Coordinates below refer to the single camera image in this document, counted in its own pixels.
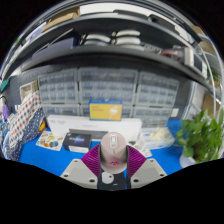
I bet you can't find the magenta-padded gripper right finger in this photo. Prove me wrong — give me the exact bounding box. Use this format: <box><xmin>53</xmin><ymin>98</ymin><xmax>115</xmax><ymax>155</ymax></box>
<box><xmin>126</xmin><ymin>144</ymin><xmax>168</xmax><ymax>190</ymax></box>

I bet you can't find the white woven basket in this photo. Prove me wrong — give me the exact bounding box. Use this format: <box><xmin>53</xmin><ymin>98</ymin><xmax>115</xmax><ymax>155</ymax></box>
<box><xmin>19</xmin><ymin>80</ymin><xmax>39</xmax><ymax>103</ymax></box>

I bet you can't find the green plant in white pot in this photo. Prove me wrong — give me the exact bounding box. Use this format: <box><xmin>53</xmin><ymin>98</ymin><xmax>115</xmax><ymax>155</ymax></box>
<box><xmin>175</xmin><ymin>108</ymin><xmax>224</xmax><ymax>169</ymax></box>

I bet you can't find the small colourful sticker sheet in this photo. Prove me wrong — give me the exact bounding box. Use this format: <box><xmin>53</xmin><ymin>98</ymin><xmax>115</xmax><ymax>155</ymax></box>
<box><xmin>35</xmin><ymin>130</ymin><xmax>66</xmax><ymax>152</ymax></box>

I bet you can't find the long white keyboard box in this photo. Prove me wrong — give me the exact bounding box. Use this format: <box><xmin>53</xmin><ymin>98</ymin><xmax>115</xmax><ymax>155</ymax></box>
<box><xmin>46</xmin><ymin>114</ymin><xmax>144</xmax><ymax>143</ymax></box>

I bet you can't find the small black cardboard box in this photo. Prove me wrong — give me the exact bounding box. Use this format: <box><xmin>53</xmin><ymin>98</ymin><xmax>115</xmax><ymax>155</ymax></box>
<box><xmin>62</xmin><ymin>132</ymin><xmax>93</xmax><ymax>154</ymax></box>

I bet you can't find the beige pink computer mouse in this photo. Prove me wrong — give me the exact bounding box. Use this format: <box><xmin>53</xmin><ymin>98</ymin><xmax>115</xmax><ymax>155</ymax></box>
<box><xmin>98</xmin><ymin>131</ymin><xmax>129</xmax><ymax>175</ymax></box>

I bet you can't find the white red-blue dotted cloth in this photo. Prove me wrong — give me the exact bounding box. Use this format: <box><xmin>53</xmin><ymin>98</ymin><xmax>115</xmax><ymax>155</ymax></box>
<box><xmin>6</xmin><ymin>91</ymin><xmax>43</xmax><ymax>148</ymax></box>

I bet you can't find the navy white-dotted cloth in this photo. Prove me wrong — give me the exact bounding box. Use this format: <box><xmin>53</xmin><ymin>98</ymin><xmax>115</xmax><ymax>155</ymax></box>
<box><xmin>1</xmin><ymin>108</ymin><xmax>47</xmax><ymax>162</ymax></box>

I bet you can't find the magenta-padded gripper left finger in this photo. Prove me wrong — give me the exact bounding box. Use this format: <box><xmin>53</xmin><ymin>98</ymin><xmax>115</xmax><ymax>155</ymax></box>
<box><xmin>59</xmin><ymin>143</ymin><xmax>102</xmax><ymax>190</ymax></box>

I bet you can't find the yellow and blue box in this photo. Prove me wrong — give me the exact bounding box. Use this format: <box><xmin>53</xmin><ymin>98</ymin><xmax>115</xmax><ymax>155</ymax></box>
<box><xmin>88</xmin><ymin>98</ymin><xmax>124</xmax><ymax>122</ymax></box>

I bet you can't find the dark metal shelf unit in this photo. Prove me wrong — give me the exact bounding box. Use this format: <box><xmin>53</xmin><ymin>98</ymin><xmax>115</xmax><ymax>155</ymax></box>
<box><xmin>0</xmin><ymin>3</ymin><xmax>224</xmax><ymax>118</ymax></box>

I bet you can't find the white blue glove box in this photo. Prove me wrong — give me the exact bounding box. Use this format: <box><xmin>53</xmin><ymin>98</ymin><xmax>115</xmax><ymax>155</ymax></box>
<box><xmin>138</xmin><ymin>126</ymin><xmax>176</xmax><ymax>151</ymax></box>

